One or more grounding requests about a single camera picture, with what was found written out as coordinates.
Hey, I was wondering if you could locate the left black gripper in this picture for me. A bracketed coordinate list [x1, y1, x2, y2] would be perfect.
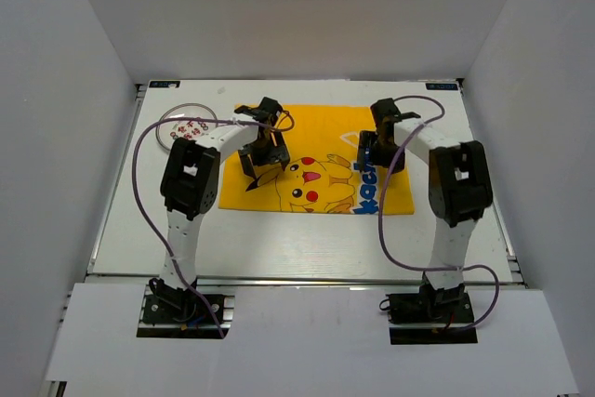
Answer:
[238, 130, 288, 178]

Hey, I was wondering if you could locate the white patterned plate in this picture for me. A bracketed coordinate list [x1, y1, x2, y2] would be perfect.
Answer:
[155, 103, 218, 152]

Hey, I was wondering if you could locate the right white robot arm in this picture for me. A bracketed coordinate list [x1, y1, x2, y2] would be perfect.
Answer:
[357, 98, 493, 322]

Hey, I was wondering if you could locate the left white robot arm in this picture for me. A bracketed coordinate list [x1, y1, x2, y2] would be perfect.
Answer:
[159, 97, 289, 322]

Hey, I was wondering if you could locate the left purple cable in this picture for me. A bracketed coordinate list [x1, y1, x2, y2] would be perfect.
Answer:
[130, 111, 296, 337]

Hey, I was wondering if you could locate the purple cable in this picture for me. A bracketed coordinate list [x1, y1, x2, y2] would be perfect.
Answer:
[377, 94, 501, 329]
[130, 111, 296, 337]

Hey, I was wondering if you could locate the black corner label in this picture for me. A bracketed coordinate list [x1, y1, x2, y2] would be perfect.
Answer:
[425, 83, 458, 91]
[148, 80, 180, 88]

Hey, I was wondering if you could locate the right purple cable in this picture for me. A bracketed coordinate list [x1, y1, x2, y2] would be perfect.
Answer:
[377, 94, 501, 329]

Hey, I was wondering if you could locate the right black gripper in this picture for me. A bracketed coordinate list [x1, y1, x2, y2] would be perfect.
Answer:
[357, 130, 406, 176]

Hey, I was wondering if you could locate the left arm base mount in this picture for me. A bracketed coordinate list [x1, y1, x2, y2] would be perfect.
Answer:
[137, 278, 234, 340]

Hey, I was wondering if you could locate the right black corner label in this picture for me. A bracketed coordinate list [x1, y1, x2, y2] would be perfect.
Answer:
[425, 83, 458, 91]

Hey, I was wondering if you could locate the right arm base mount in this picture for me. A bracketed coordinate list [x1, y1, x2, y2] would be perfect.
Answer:
[378, 293, 478, 346]

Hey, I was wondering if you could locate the left black corner label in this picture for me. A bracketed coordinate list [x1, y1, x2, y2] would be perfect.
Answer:
[148, 80, 180, 88]

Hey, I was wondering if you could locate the yellow pikachu cloth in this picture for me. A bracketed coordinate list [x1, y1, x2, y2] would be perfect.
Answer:
[218, 105, 386, 215]

